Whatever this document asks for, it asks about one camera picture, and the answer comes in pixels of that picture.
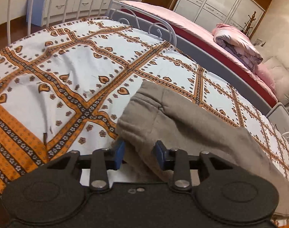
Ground grey brown pants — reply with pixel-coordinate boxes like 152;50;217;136
116;81;289;217

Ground white nightstand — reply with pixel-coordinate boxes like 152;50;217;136
265;102;289;134

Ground orange white patterned bedsheet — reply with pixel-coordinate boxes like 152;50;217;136
0;16;289;228

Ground pink pillow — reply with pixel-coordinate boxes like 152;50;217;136
255;63;276;93

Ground beige padded headboard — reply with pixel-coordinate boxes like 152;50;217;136
255;45;289;112

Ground folded pink floral quilt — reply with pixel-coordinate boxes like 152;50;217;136
212;23;263;72

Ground wooden coat stand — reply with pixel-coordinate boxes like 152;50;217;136
242;11;257;36

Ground pink sheet large bed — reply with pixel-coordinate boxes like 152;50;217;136
108;1;278;115

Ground white low drawer cabinet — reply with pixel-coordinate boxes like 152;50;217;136
27;0;111;27

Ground white wardrobe with brown top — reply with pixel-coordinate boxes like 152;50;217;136
173;0;272;38

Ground white metal bed frame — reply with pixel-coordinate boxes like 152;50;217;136
6;0;289;152

